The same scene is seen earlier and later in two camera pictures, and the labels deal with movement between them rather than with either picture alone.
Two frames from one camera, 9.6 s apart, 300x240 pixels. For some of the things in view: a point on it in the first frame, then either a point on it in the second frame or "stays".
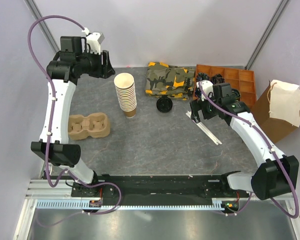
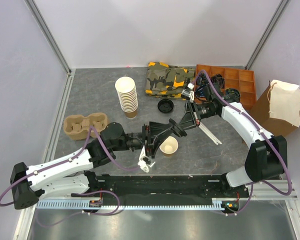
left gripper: [102, 71] to [150, 132]
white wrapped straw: [205, 130] stays
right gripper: [196, 105] to [191, 117]
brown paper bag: [278, 108] stays
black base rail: [124, 187] stays
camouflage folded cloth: [163, 80] stays
